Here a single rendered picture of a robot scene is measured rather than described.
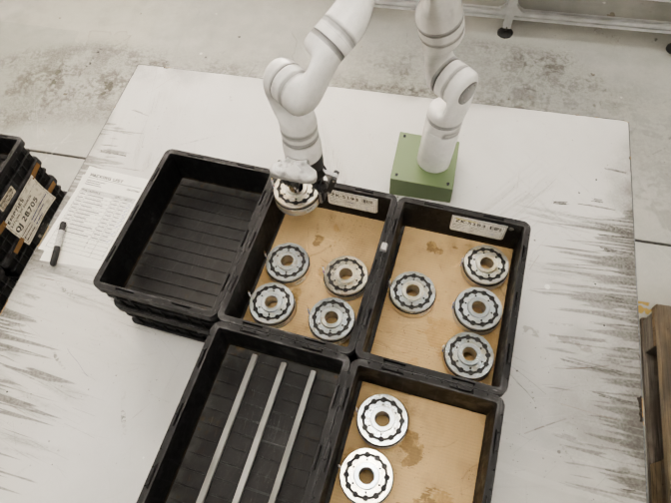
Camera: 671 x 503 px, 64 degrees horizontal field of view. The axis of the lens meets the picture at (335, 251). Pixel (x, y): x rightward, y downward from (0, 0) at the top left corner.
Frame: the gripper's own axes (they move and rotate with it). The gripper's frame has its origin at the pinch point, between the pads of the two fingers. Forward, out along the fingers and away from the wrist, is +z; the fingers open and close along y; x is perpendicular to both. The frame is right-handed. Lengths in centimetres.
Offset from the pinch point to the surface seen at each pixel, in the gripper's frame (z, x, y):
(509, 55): 101, -170, -46
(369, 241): 17.1, -0.8, -13.1
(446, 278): 17.1, 5.1, -32.7
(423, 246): 17.1, -2.4, -26.0
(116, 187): 30, -9, 66
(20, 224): 60, -3, 116
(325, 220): 17.1, -4.1, -0.7
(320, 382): 17.1, 35.6, -10.7
